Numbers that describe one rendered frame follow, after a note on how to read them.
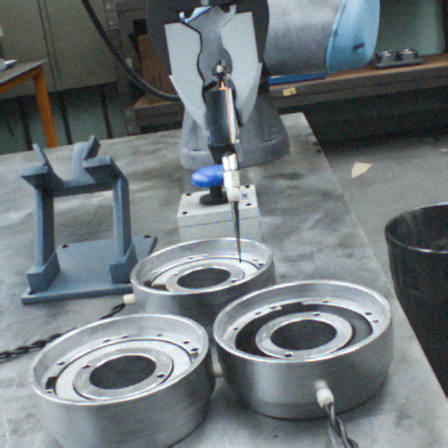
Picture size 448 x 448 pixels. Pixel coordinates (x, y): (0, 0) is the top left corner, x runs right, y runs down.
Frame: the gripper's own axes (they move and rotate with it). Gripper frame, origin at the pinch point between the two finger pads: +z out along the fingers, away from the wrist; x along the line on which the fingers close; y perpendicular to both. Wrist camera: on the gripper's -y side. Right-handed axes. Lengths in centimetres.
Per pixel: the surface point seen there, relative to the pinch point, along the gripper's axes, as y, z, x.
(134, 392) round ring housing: -24.6, 10.0, 5.0
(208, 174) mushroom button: 3.4, 5.7, 2.3
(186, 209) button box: 3.0, 8.5, 4.7
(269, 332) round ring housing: -19.1, 10.0, -2.4
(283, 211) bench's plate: 13.0, 13.1, -3.6
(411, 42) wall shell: 388, 43, -85
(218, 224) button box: 1.3, 9.7, 1.9
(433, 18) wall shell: 389, 30, -99
